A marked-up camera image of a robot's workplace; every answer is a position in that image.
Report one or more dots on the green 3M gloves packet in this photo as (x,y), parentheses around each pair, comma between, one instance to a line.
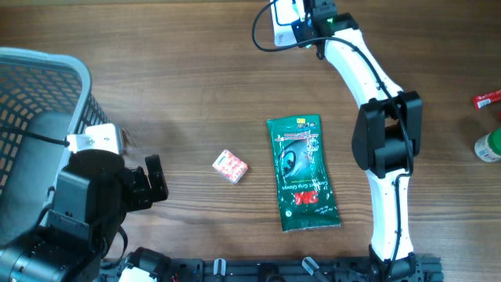
(304,194)

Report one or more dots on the red tube with green cap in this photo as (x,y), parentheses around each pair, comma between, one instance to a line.
(486,99)

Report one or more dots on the white barcode scanner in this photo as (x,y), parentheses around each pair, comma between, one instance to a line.
(284,13)

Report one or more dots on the red white small box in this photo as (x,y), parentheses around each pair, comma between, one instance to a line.
(230,166)

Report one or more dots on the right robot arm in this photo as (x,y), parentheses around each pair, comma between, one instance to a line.
(387,131)

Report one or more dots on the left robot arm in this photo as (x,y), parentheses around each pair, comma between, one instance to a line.
(93,194)

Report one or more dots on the grey plastic mesh basket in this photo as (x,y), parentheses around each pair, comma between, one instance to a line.
(44,99)

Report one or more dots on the green lid small jar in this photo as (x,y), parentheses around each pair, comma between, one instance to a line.
(487,148)

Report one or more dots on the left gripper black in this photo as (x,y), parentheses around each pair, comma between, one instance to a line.
(143,197)

